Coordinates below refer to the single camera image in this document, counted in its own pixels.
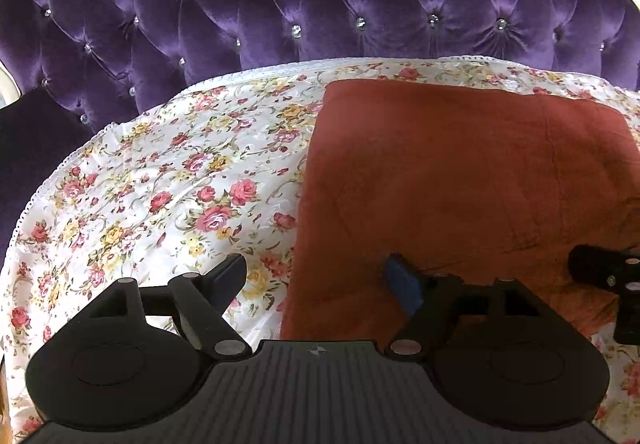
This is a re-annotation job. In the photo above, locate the red-brown pant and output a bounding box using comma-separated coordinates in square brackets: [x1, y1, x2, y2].
[281, 79, 639, 343]

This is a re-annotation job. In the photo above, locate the white floral bed sheet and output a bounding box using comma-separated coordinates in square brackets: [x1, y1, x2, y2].
[1, 56, 639, 443]

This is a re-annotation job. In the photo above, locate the purple tufted velvet headboard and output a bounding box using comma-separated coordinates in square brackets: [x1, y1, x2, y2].
[1, 0, 639, 242]

